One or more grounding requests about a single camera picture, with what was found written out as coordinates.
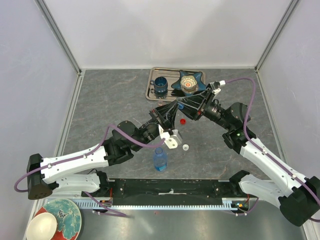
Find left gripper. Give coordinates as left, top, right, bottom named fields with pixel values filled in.
left=132, top=99, right=181, bottom=152

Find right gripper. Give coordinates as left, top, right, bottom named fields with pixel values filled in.
left=177, top=87, right=233, bottom=131

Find blue tinted plastic bottle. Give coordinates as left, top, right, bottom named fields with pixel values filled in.
left=153, top=147, right=168, bottom=172

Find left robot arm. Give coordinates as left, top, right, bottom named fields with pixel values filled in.
left=26, top=101, right=178, bottom=200

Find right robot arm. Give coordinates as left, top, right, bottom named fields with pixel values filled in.
left=177, top=91, right=320, bottom=227

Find red bottle cap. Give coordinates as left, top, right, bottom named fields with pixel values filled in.
left=180, top=118, right=187, bottom=125

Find white bottle cap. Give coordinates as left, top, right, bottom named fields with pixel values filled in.
left=182, top=144, right=189, bottom=151

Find patterned small bowl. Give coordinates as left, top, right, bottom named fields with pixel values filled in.
left=180, top=75, right=198, bottom=92

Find blue ceramic cup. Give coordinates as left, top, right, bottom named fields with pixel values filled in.
left=150, top=76, right=168, bottom=95

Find metal tray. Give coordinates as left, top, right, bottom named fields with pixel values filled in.
left=145, top=67, right=202, bottom=102

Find red floral plate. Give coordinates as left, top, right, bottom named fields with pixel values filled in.
left=35, top=198, right=82, bottom=240

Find white bowl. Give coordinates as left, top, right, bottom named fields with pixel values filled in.
left=26, top=212, right=58, bottom=240

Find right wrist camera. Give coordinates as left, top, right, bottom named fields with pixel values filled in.
left=208, top=80, right=226, bottom=96

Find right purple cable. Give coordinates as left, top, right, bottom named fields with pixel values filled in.
left=218, top=77, right=320, bottom=222

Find purple cable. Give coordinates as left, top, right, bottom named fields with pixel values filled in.
left=218, top=77, right=320, bottom=222
left=14, top=124, right=166, bottom=217

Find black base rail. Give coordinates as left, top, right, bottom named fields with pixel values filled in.
left=107, top=178, right=241, bottom=206

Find white cable duct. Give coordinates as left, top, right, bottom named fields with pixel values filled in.
left=72, top=198, right=253, bottom=211

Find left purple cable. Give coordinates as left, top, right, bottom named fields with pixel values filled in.
left=14, top=124, right=166, bottom=217

